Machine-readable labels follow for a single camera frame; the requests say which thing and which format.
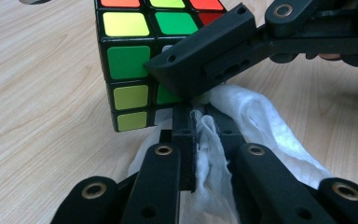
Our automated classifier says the grey round table grommet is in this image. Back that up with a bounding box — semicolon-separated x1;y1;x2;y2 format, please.
18;0;52;6

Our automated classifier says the colourful puzzle cube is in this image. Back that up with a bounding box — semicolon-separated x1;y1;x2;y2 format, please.
94;0;228;133

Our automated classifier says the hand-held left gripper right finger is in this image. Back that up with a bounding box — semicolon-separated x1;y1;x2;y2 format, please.
204;104;247;164

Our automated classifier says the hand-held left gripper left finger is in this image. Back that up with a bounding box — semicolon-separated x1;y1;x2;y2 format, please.
159;104;198;192

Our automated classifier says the white wet wipe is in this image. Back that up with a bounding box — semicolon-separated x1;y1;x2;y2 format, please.
127;83;334;224

